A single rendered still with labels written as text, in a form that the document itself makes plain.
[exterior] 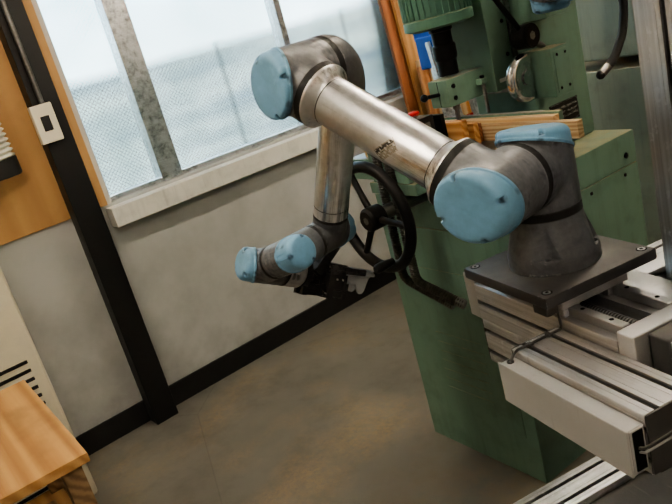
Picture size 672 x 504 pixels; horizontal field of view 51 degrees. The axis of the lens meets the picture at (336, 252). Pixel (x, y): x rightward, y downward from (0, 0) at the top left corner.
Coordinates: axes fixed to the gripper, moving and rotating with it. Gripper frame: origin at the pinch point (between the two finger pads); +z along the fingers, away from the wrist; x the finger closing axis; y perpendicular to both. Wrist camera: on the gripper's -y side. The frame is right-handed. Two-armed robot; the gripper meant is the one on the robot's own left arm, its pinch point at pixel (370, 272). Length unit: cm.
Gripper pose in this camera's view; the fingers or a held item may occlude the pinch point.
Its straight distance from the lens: 173.5
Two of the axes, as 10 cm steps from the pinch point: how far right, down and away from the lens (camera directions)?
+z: 8.1, 1.3, 5.8
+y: -1.7, 9.9, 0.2
